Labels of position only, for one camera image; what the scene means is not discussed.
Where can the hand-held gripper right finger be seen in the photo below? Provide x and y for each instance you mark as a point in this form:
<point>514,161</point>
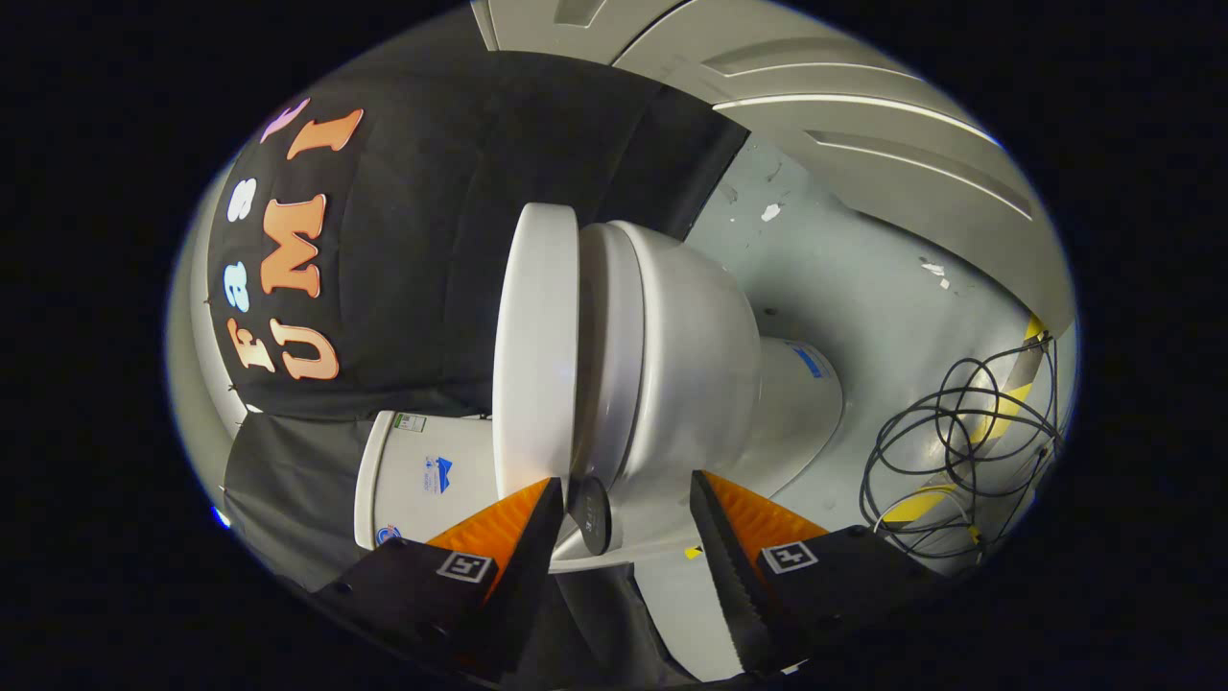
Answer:
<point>734,585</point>

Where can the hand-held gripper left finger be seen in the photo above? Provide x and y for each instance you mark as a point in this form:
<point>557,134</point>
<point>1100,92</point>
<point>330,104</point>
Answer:
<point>523,576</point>

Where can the white ceramic toilet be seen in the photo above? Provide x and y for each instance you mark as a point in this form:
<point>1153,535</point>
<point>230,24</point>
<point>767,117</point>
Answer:
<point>700,355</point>

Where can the white toilet seat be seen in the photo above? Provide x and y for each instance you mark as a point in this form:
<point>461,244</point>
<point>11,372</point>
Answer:
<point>609,345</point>

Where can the yellow black floor tape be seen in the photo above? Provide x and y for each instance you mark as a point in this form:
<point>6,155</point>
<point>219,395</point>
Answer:
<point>1007,403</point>

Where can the black backdrop cloth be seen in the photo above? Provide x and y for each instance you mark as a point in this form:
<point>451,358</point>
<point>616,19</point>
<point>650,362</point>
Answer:
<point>432,240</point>

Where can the white drawer cabinet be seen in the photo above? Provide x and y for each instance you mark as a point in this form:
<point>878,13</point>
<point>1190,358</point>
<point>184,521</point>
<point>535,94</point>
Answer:
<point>863,115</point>

